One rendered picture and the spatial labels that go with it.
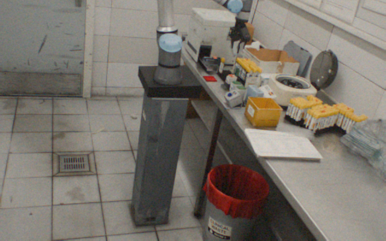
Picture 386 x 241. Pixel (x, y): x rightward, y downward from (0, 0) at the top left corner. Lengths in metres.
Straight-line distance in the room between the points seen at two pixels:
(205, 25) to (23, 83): 1.98
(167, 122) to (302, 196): 0.89
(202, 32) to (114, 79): 1.63
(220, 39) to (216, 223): 1.16
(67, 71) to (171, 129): 1.90
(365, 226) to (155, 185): 1.24
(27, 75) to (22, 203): 1.52
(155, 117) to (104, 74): 1.93
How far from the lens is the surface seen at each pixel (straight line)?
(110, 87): 4.05
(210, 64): 2.55
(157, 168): 2.30
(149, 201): 2.44
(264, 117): 1.96
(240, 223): 2.31
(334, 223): 1.52
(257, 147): 1.77
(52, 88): 3.95
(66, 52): 3.82
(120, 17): 3.82
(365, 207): 1.67
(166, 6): 2.12
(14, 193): 2.81
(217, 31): 2.62
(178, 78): 2.09
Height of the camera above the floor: 1.75
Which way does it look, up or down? 27 degrees down
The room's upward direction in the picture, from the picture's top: 10 degrees clockwise
